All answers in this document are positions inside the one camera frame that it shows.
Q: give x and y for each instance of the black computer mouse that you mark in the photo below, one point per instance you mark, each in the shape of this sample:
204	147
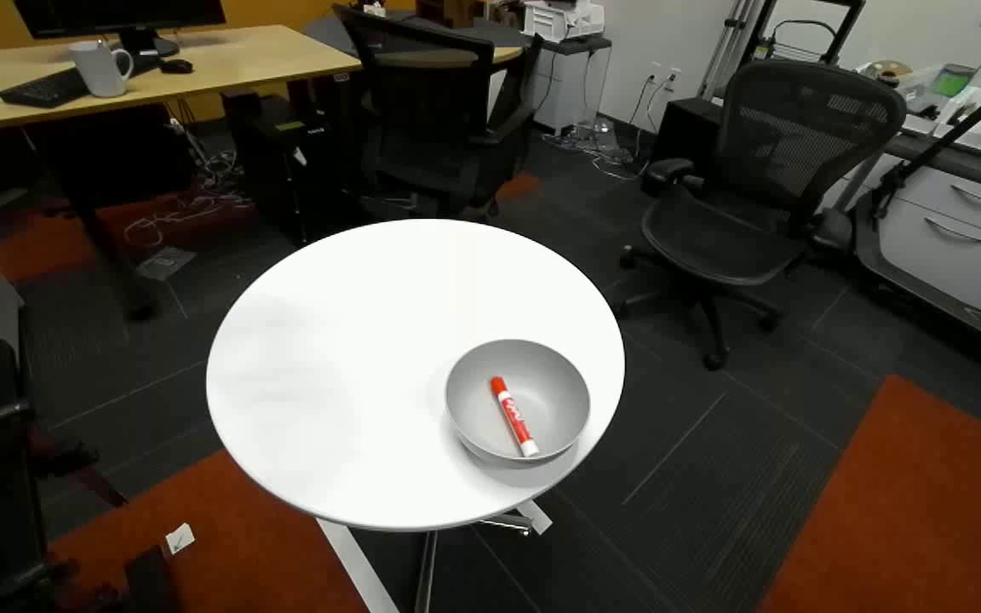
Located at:
175	65

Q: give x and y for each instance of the grey bowl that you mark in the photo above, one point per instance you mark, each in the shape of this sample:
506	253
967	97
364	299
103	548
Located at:
545	393

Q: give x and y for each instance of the small white floor tag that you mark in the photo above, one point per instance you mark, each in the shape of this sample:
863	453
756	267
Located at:
179	538

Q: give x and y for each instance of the grey floor power strip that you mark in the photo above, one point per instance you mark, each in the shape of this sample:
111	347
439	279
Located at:
164	265

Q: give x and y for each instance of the white side cabinet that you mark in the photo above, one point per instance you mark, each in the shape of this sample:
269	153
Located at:
568	90

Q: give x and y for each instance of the black speaker box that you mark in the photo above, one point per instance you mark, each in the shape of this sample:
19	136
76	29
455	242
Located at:
690	132

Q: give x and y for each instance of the white mug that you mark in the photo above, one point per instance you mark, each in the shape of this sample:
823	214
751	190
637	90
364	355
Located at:
101	71

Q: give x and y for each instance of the white table base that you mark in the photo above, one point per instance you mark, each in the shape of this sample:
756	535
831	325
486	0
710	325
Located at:
356	562

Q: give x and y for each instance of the black keyboard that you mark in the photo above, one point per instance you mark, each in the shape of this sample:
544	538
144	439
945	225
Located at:
45	90

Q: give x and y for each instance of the black padded office chair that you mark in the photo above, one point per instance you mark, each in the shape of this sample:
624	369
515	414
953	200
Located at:
422	114

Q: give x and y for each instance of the white printer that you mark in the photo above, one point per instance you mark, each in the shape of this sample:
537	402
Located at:
563	21

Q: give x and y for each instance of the wooden desk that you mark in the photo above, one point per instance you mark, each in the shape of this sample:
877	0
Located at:
230	57

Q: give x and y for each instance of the red Expo marker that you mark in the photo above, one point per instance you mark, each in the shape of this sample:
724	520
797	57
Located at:
511	414

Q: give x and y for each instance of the black computer tower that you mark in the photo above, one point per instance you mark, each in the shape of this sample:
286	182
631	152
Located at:
269	158

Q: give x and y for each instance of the black monitor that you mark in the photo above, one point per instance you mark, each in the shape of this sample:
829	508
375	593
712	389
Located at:
117	14

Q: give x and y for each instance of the white drawer cabinet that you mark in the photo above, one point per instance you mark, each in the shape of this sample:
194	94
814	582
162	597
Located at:
953	242

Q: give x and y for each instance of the black mesh office chair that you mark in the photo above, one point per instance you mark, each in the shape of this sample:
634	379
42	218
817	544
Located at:
781	147

